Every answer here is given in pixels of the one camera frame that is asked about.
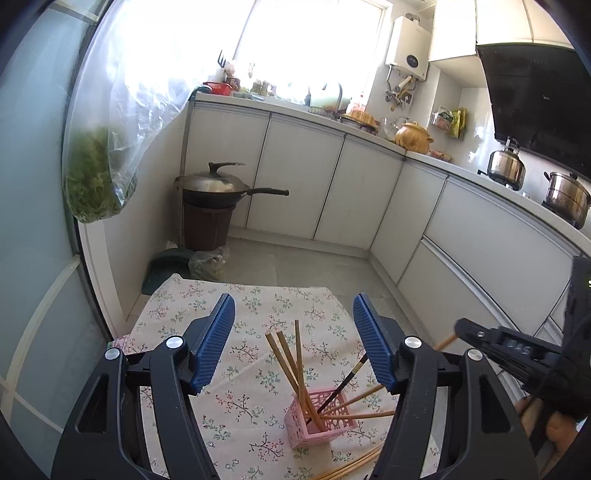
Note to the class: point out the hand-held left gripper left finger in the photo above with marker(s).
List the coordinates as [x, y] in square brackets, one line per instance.
[214, 341]

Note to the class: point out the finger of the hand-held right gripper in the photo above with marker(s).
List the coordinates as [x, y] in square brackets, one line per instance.
[508, 344]

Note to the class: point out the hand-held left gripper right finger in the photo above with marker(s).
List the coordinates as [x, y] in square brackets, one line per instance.
[374, 341]

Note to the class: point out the black chopstick gold band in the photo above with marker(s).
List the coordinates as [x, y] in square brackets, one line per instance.
[346, 380]

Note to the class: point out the bundle of wooden chopsticks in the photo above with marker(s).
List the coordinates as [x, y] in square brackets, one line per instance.
[299, 360]

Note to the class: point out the pink chopstick holder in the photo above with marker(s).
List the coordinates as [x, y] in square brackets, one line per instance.
[314, 436]

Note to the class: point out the person's right hand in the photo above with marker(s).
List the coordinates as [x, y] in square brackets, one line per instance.
[561, 427]

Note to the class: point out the floral tablecloth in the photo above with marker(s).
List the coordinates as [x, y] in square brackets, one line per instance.
[258, 369]

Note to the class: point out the crumpled clear plastic bag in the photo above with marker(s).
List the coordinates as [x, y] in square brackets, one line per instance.
[207, 265]

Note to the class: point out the white kitchen cabinets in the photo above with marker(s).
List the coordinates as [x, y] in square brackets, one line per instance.
[485, 240]

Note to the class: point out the brown plastic bin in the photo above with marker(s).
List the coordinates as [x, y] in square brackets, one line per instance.
[205, 226]

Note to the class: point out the steel cooking pot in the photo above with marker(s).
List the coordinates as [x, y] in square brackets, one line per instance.
[565, 198]

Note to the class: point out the steel wok lid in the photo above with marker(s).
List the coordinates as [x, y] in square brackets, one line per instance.
[212, 184]

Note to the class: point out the steel kettle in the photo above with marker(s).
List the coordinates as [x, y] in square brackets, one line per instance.
[505, 168]

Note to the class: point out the plastic bag of greens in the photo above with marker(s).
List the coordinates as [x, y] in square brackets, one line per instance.
[92, 184]

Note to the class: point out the frosted glass sliding door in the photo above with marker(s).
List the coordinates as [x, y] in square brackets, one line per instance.
[41, 230]

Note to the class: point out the yellow clay pot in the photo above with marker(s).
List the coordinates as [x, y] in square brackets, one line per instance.
[413, 138]

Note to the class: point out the woven basket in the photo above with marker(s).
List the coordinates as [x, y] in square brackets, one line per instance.
[360, 117]

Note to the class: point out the black range hood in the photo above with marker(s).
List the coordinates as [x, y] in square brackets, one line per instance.
[531, 101]

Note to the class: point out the steel sink faucet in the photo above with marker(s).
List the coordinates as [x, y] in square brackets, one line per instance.
[340, 94]

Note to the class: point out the water heater pipes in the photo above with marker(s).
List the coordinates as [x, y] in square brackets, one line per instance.
[399, 92]

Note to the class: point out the pale green basin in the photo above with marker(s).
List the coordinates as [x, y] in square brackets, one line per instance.
[318, 97]

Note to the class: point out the red plastic basket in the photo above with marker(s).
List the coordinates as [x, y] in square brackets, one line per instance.
[217, 87]

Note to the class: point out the group of small jars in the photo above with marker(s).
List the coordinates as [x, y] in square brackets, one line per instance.
[263, 86]

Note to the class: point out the white water heater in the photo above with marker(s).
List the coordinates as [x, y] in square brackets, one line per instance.
[408, 46]

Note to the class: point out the kitchen window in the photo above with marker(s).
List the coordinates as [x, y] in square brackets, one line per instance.
[314, 41]

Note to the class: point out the wall rack with packets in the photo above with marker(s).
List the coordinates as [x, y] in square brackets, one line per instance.
[445, 120]

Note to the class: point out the black wall hooks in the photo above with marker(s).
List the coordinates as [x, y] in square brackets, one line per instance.
[222, 59]

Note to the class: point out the white wall cabinet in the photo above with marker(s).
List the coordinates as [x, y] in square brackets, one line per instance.
[461, 27]

